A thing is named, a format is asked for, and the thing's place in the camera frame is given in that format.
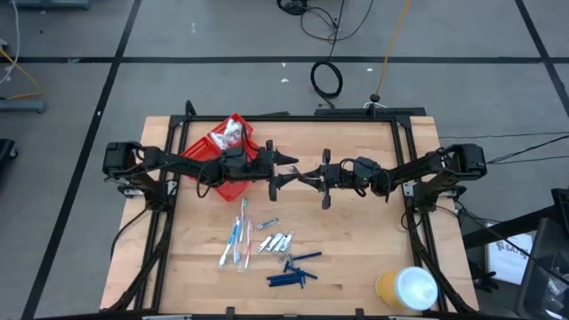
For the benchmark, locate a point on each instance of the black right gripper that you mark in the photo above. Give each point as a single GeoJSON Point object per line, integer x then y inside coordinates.
{"type": "Point", "coordinates": [340, 178]}

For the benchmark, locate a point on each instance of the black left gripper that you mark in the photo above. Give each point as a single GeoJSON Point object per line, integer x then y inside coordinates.
{"type": "Point", "coordinates": [264, 164]}

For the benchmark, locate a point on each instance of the silver nail clipper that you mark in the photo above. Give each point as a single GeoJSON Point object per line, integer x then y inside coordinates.
{"type": "Point", "coordinates": [274, 242]}
{"type": "Point", "coordinates": [265, 243]}
{"type": "Point", "coordinates": [267, 223]}
{"type": "Point", "coordinates": [281, 244]}
{"type": "Point", "coordinates": [288, 240]}
{"type": "Point", "coordinates": [294, 169]}

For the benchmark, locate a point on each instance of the green white toothbrush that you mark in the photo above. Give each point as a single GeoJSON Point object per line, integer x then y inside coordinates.
{"type": "Point", "coordinates": [243, 213]}

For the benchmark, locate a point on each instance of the red white toothbrush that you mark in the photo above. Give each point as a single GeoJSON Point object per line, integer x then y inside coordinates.
{"type": "Point", "coordinates": [248, 244]}

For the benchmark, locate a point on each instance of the blue white toothbrush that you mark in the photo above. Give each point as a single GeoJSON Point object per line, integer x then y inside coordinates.
{"type": "Point", "coordinates": [237, 249]}
{"type": "Point", "coordinates": [230, 242]}

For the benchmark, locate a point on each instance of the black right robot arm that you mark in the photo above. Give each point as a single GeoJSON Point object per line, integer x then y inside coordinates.
{"type": "Point", "coordinates": [422, 166]}

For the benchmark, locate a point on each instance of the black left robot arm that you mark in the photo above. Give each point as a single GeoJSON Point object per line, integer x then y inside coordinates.
{"type": "Point", "coordinates": [178, 160]}

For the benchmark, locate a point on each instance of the red plastic basket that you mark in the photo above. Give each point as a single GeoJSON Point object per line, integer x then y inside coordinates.
{"type": "Point", "coordinates": [235, 117]}
{"type": "Point", "coordinates": [253, 153]}
{"type": "Point", "coordinates": [231, 191]}
{"type": "Point", "coordinates": [197, 149]}

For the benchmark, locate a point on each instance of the black round foot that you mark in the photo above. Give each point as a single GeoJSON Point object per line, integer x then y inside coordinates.
{"type": "Point", "coordinates": [375, 97]}

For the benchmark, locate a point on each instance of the yellow cup with white lid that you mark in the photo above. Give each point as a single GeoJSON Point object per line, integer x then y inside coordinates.
{"type": "Point", "coordinates": [415, 289]}

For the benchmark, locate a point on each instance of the black metal beam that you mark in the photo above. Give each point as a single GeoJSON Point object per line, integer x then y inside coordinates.
{"type": "Point", "coordinates": [507, 229]}

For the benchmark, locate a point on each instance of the white printed cardboard box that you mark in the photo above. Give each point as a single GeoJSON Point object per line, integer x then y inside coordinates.
{"type": "Point", "coordinates": [507, 262]}

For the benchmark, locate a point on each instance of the black plastic bin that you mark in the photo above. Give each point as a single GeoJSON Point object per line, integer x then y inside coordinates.
{"type": "Point", "coordinates": [544, 249]}

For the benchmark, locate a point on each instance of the black floor stand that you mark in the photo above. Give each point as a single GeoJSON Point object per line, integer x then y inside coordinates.
{"type": "Point", "coordinates": [6, 150]}

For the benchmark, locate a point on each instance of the black aluminium table frame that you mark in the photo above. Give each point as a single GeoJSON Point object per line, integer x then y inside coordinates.
{"type": "Point", "coordinates": [289, 118]}

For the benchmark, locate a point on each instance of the grey floor base plate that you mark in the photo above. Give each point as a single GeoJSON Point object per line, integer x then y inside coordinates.
{"type": "Point", "coordinates": [49, 3]}
{"type": "Point", "coordinates": [22, 106]}

